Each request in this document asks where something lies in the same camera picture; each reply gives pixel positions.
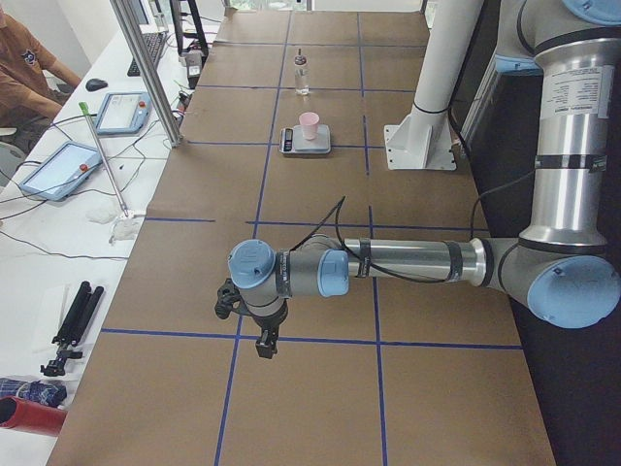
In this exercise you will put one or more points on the near blue teach pendant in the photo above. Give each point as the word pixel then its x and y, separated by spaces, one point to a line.
pixel 61 173

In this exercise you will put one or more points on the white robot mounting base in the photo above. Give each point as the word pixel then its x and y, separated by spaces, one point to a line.
pixel 422 141

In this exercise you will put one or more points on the metal rod green tip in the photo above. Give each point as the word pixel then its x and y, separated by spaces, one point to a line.
pixel 118 195

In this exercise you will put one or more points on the blue teach pendant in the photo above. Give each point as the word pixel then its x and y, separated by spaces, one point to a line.
pixel 123 113
pixel 61 173

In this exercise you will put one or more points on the black keyboard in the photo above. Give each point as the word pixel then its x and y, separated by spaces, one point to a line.
pixel 155 43

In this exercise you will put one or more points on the silver digital kitchen scale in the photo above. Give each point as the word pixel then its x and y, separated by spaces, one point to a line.
pixel 292 141

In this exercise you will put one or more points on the crumpled white tissue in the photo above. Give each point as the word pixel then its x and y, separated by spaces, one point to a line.
pixel 123 227

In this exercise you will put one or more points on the black computer mouse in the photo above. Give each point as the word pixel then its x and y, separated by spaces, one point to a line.
pixel 95 84

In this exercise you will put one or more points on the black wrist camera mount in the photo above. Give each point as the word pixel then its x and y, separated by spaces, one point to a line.
pixel 229 300

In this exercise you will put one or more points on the person in brown shirt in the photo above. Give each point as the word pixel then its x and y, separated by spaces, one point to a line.
pixel 28 104

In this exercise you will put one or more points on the pink plastic cup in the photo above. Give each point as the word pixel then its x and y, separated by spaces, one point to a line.
pixel 309 122

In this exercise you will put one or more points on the clear glass sauce bottle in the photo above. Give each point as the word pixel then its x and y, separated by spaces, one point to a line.
pixel 301 74

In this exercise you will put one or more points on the aluminium frame post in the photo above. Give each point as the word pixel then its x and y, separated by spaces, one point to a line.
pixel 133 35

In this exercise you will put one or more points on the black folded tripod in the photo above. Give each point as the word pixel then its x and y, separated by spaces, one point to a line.
pixel 72 329

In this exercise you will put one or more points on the far blue teach pendant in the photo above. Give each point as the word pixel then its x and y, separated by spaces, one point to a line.
pixel 123 113

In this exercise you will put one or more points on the blue patterned cloth bag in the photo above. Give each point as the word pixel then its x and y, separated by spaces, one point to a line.
pixel 44 393

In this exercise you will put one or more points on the red cylinder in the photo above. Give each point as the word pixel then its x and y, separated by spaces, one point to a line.
pixel 31 417

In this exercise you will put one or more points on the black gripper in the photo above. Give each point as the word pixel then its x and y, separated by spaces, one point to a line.
pixel 268 321

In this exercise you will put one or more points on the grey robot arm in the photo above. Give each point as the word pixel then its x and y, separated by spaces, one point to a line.
pixel 556 267

